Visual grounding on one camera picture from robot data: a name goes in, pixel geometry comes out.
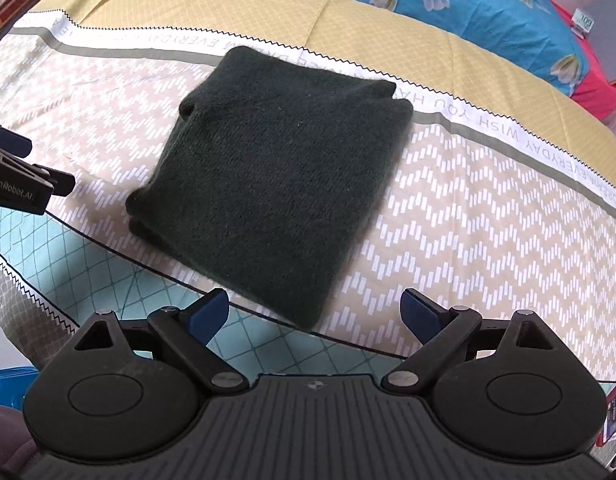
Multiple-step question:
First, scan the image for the dark green knit sweater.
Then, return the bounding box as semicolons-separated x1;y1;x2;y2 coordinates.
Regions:
126;47;413;330

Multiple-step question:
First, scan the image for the patterned beige yellow bedspread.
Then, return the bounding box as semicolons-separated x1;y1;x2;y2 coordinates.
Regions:
0;0;616;382

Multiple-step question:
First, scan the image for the blue plastic bin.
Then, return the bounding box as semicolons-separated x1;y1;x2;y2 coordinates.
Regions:
0;366;39;411

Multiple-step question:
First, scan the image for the small white digital clock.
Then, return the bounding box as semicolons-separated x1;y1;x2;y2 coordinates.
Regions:
571;8;594;39

